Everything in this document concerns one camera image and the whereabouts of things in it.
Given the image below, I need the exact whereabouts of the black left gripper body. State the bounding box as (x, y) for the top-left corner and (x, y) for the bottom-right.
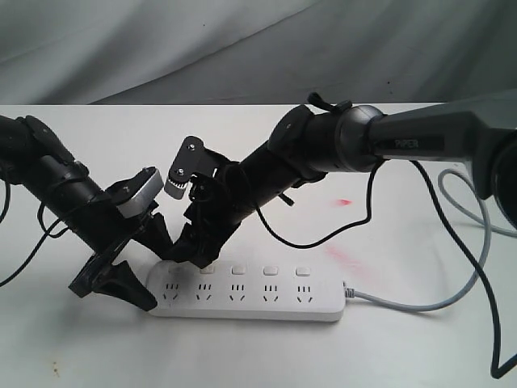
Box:
(67, 179), (158, 297)

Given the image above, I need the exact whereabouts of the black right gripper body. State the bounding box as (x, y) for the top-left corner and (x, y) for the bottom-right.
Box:
(185, 160), (250, 248)

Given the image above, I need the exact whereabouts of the white five-outlet power strip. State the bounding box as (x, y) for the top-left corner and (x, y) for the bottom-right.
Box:
(146, 261), (346, 323)

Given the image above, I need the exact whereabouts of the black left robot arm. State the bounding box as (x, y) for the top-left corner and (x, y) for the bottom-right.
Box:
(1, 116), (173, 311)

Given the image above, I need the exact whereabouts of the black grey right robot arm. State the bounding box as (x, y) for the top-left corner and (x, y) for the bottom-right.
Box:
(165, 90), (516, 268)

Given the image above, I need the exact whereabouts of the grey backdrop cloth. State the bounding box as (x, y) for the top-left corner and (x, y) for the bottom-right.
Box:
(1, 1), (516, 104)

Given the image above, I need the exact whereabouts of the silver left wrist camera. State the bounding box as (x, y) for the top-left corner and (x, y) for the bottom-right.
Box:
(111, 167), (164, 218)

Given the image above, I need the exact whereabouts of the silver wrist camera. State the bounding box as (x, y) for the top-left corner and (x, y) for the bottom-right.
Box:
(111, 167), (164, 218)
(164, 136), (229, 200)

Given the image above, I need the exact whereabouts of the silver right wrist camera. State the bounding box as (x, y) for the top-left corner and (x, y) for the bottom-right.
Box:
(164, 136), (229, 200)

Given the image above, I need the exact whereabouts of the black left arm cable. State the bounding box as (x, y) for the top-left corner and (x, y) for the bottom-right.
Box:
(0, 161), (94, 288)

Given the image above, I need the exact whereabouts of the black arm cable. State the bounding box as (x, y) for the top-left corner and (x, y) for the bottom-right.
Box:
(0, 161), (94, 288)
(254, 155), (517, 380)

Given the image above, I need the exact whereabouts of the grey power cable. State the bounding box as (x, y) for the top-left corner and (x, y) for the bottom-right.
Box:
(343, 169), (517, 312)

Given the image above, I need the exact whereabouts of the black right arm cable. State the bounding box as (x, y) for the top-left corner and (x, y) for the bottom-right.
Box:
(254, 155), (517, 380)

